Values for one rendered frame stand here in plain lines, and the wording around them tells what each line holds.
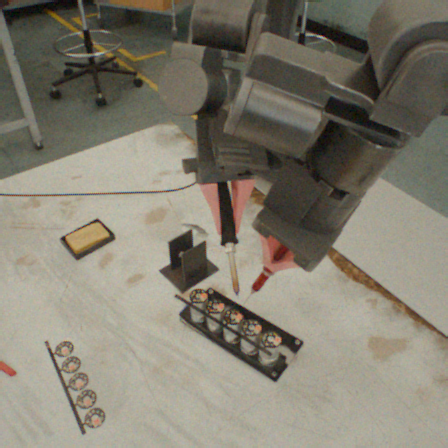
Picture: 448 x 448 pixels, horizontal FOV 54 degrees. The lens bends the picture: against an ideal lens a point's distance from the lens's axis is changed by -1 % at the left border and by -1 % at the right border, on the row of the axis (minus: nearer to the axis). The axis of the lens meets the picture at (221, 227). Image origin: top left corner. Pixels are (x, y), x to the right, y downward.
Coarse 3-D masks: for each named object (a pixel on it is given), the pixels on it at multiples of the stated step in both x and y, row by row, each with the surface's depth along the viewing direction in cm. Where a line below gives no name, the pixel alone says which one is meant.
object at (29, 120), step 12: (0, 0) 181; (0, 12) 187; (0, 24) 190; (0, 36) 192; (12, 48) 198; (12, 60) 200; (12, 72) 203; (24, 96) 213; (24, 108) 216; (24, 120) 220; (0, 132) 216; (36, 132) 226
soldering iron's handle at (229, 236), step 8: (224, 184) 60; (224, 192) 60; (224, 200) 59; (224, 208) 59; (232, 208) 60; (224, 216) 59; (232, 216) 59; (224, 224) 58; (232, 224) 58; (224, 232) 58; (232, 232) 58; (224, 240) 57; (232, 240) 57
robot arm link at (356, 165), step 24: (336, 96) 31; (336, 120) 30; (360, 120) 30; (312, 144) 32; (336, 144) 31; (360, 144) 30; (384, 144) 30; (336, 168) 32; (360, 168) 32; (384, 168) 32; (360, 192) 34
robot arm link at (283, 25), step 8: (272, 0) 69; (280, 0) 68; (288, 0) 68; (296, 0) 68; (272, 8) 69; (280, 8) 69; (288, 8) 68; (296, 8) 69; (272, 16) 70; (280, 16) 69; (288, 16) 69; (296, 16) 71; (272, 24) 70; (280, 24) 70; (288, 24) 70; (296, 24) 73; (272, 32) 71; (280, 32) 71; (288, 32) 70
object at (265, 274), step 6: (282, 246) 44; (276, 252) 45; (282, 252) 45; (288, 252) 45; (276, 258) 46; (282, 258) 45; (264, 270) 48; (270, 270) 47; (264, 276) 48; (270, 276) 48; (258, 282) 50; (264, 282) 49; (252, 288) 51; (258, 288) 51
